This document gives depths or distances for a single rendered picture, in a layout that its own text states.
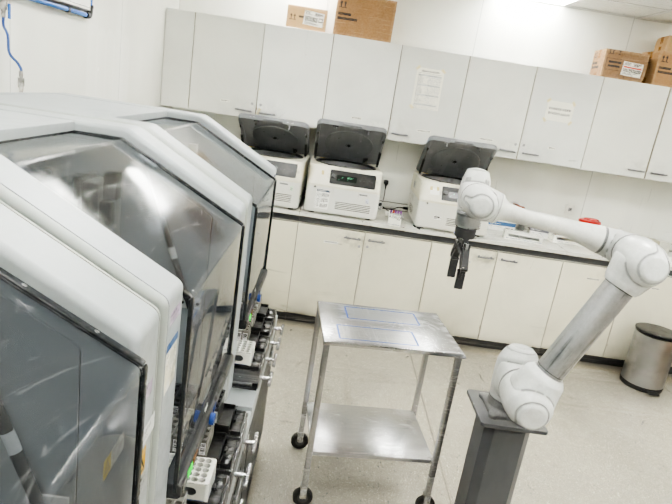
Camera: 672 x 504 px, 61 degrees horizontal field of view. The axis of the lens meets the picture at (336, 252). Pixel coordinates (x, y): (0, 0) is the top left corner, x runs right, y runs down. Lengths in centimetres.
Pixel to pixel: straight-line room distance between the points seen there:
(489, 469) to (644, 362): 260
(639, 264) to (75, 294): 163
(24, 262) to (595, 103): 445
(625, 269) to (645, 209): 357
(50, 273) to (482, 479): 196
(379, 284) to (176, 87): 215
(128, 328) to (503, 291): 398
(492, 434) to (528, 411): 33
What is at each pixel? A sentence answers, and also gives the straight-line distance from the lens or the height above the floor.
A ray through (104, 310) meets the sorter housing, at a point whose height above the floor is 146.
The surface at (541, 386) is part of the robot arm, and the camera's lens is 210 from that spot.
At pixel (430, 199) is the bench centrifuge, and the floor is 113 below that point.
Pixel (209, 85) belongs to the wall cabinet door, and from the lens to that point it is 460.
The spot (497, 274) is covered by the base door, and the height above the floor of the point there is 64.
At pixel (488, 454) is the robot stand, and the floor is 55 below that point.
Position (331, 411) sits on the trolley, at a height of 28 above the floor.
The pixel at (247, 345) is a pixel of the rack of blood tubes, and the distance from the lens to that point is 214.
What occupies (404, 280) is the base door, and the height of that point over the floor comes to 48.
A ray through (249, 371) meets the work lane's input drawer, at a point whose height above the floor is 80.
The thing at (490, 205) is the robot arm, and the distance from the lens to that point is 186.
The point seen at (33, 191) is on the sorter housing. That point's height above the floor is 157.
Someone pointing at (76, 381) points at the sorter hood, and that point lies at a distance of 76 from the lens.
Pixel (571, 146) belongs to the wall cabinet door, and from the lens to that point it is 486.
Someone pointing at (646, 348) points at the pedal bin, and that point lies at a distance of 483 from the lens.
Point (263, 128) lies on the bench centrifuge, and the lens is 449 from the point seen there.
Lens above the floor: 180
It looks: 16 degrees down
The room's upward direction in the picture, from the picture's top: 9 degrees clockwise
